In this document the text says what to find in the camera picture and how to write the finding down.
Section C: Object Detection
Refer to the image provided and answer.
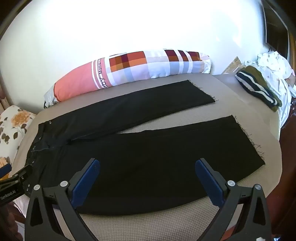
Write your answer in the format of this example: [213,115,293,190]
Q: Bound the beige bed mat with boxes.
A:
[11,74,282,241]

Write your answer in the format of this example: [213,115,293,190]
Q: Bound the black pants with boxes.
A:
[27,80,265,216]

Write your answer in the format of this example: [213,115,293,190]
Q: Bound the person's left forearm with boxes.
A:
[0,204,20,241]

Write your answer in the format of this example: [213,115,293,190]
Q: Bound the floral pillow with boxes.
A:
[0,105,36,179]

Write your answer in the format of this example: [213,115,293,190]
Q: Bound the white printed cloth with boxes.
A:
[245,51,296,130]

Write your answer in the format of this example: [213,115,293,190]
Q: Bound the green striped garment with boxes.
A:
[235,65,282,112]

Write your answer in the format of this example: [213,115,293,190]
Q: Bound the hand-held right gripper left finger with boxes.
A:
[25,158,100,241]

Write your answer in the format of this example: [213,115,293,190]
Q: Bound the wooden bed frame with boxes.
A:
[275,97,296,241]

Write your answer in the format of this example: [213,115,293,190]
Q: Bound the orange checked bolster pillow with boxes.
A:
[44,49,212,108]

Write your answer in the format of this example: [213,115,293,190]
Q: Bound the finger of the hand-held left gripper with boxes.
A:
[10,164,35,197]
[0,163,12,179]

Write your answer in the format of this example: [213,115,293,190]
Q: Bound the dark wooden cabinet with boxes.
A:
[262,0,296,61]

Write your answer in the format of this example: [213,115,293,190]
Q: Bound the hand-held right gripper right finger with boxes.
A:
[195,158,271,241]

